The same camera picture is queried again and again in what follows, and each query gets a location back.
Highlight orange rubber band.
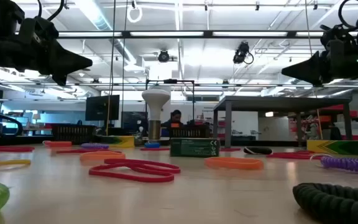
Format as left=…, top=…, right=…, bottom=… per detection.
left=79, top=151, right=126, bottom=162
left=204, top=156, right=265, bottom=171

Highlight person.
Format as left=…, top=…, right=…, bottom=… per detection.
left=161, top=109, right=185, bottom=129

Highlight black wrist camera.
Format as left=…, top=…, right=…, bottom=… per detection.
left=17, top=17, right=59, bottom=47
left=319, top=24, right=358, bottom=52

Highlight black computer monitor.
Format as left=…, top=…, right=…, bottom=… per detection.
left=85, top=95, right=121, bottom=121

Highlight white mushroom table lamp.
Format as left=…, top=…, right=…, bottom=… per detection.
left=141, top=88, right=171, bottom=141

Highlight red bin shelving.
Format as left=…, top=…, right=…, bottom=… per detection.
left=287, top=104, right=358, bottom=141

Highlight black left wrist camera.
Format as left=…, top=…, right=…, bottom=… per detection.
left=17, top=17, right=59, bottom=47

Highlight purple spiral hair tie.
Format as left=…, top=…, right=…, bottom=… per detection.
left=310, top=154, right=358, bottom=175
left=80, top=142, right=110, bottom=150

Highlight grey perforated metal shelf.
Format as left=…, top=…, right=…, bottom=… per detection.
left=213, top=95, right=353, bottom=149

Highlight black ceiling camera with cable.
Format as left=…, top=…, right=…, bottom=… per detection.
left=232, top=41, right=255, bottom=65

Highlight yellow rubber band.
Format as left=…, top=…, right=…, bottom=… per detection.
left=0, top=159, right=32, bottom=170

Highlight dark display screen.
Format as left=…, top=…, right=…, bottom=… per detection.
left=121, top=111, right=149, bottom=134

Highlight yellow hanging cable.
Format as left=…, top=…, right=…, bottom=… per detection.
left=105, top=95, right=111, bottom=136

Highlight black tubular stand frame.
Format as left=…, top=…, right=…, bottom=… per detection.
left=144, top=78, right=196, bottom=125

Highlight black overhead light bar frame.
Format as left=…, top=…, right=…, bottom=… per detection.
left=14, top=29, right=358, bottom=39

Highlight orange spiral hair tie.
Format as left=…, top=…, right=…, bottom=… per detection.
left=42, top=140, right=73, bottom=148

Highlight black aluminium table frame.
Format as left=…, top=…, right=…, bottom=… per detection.
left=0, top=133, right=358, bottom=154

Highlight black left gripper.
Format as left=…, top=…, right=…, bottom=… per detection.
left=0, top=37, right=93, bottom=86

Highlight black overhead camera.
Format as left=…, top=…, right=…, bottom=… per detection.
left=157, top=49, right=170, bottom=63

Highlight yellow green crayon box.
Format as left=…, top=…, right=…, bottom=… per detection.
left=306, top=139, right=358, bottom=156
left=99, top=135, right=135, bottom=149

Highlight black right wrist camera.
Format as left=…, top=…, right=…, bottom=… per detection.
left=319, top=24, right=358, bottom=52

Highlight white hanging ring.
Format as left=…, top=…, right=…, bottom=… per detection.
left=126, top=5, right=143, bottom=24

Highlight dark green cardboard box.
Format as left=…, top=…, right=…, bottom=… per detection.
left=170, top=138, right=221, bottom=158

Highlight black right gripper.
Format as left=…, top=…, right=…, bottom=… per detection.
left=281, top=46, right=358, bottom=87

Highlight black slotted plastic basket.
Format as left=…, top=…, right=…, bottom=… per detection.
left=51, top=123, right=98, bottom=144
left=168, top=125, right=211, bottom=139

